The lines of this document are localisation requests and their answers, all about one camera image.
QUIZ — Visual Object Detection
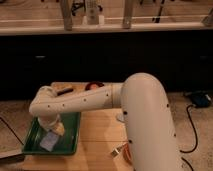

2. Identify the blue sponge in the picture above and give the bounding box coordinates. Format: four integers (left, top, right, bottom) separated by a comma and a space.
40, 132, 59, 152

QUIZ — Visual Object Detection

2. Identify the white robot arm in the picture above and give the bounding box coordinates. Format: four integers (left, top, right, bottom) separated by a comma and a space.
29, 73, 183, 171

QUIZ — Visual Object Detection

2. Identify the green plastic tray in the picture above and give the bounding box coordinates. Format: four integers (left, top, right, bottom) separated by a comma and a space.
22, 112, 81, 155

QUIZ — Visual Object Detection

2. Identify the dark red bowl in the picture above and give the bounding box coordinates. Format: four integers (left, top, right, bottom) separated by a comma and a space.
85, 81, 104, 91

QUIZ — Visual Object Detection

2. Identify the metal fork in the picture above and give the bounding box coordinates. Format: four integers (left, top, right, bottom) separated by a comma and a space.
110, 143, 127, 157

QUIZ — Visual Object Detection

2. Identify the grey blue cloth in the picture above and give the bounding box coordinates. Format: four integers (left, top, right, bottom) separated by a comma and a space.
116, 114, 124, 123

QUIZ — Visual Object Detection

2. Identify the orange bowl with beads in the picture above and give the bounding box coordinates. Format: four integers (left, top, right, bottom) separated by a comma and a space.
123, 144, 132, 165

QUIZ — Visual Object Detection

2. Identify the white device on shelf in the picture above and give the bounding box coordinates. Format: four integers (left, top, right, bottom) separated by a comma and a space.
85, 0, 99, 25

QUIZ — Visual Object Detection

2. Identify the black cable at left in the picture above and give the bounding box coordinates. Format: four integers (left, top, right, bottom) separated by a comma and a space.
0, 116, 25, 146

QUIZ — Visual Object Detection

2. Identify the black cable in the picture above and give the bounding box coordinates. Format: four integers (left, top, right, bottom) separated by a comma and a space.
179, 104, 199, 171
0, 116, 25, 146

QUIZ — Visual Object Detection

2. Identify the left wooden post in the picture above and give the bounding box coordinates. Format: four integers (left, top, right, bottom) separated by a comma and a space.
59, 0, 72, 31

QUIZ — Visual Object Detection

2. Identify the wooden post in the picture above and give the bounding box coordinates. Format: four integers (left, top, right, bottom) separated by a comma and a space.
59, 0, 72, 31
122, 0, 133, 29

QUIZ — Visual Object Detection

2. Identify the right wooden post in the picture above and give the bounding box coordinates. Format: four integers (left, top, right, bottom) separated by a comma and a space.
122, 0, 133, 29

